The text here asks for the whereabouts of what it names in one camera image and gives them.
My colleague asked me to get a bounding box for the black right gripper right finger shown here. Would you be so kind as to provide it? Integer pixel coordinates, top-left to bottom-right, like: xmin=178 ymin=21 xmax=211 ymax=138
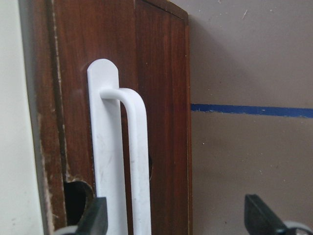
xmin=245 ymin=194 xmax=288 ymax=235

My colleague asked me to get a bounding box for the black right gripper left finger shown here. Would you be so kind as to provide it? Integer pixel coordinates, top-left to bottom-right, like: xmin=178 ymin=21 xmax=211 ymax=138
xmin=76 ymin=197 xmax=108 ymax=235

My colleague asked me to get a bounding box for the white drawer handle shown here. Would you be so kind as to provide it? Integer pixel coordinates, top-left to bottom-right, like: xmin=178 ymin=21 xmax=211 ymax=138
xmin=87 ymin=59 xmax=152 ymax=235

